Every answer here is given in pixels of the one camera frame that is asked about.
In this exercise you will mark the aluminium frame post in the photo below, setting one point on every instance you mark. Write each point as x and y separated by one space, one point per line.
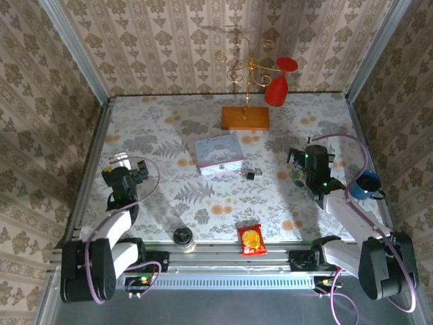
375 50
78 50

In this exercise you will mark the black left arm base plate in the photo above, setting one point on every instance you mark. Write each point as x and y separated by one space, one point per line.
159 260

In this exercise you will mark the small black cube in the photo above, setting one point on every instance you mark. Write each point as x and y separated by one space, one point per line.
250 176

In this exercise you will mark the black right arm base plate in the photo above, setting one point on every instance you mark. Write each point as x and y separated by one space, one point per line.
297 262

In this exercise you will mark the aluminium side rail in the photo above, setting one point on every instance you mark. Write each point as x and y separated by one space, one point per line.
98 135
372 162

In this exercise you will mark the cartoon print tin box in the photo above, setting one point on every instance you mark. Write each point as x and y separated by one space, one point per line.
220 149

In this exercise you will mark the small controller board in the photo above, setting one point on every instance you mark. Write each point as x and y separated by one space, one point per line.
326 281
138 281

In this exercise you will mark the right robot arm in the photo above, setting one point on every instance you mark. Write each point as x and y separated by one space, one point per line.
382 271

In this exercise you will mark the floral table mat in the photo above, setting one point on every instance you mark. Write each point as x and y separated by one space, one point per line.
152 111

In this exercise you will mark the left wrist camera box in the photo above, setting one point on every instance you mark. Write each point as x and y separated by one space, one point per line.
121 160

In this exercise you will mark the red snack packet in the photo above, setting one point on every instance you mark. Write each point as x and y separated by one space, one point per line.
252 238

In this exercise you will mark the grey metal tray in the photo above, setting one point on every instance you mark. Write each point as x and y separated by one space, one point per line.
220 308

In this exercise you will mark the red wine glass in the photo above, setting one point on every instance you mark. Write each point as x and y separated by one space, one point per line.
275 91

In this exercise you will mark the blue enamel mug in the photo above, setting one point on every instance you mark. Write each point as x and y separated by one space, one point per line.
362 191

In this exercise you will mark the aluminium front rail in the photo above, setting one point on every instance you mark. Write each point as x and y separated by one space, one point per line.
216 259

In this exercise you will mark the glass jar black lid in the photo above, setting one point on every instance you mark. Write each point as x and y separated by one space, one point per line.
182 235

